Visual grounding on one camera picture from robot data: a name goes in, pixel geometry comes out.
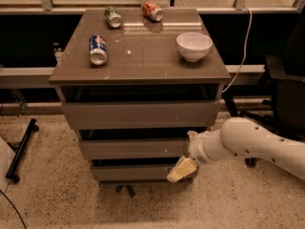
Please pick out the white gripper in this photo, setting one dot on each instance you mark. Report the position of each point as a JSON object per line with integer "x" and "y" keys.
{"x": 197, "y": 150}

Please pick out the grey drawer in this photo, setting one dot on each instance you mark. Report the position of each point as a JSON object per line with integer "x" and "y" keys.
{"x": 134, "y": 148}
{"x": 131, "y": 173}
{"x": 93, "y": 116}

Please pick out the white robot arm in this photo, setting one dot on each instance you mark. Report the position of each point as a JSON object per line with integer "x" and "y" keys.
{"x": 240, "y": 137}

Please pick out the grey top drawer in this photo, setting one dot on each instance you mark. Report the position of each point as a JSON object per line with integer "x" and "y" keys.
{"x": 93, "y": 116}

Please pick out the grey bottom drawer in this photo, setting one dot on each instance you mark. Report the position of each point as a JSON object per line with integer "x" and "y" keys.
{"x": 131, "y": 173}

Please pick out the grey drawer cabinet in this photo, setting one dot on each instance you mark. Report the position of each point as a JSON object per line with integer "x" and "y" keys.
{"x": 143, "y": 66}

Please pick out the white bowl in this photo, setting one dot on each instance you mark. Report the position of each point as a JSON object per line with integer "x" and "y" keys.
{"x": 193, "y": 46}

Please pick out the black office chair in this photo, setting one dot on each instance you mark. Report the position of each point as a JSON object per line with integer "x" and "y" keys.
{"x": 286, "y": 75}

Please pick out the blue pepsi can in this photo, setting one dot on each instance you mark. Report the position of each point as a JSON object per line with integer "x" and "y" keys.
{"x": 98, "y": 50}

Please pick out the red orange soda can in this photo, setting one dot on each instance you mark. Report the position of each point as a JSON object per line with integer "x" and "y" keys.
{"x": 152, "y": 11}

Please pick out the green soda can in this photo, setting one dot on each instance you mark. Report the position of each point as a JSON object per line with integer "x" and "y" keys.
{"x": 113, "y": 17}

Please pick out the black wheeled stand leg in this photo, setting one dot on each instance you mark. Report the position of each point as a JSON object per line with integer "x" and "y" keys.
{"x": 19, "y": 150}

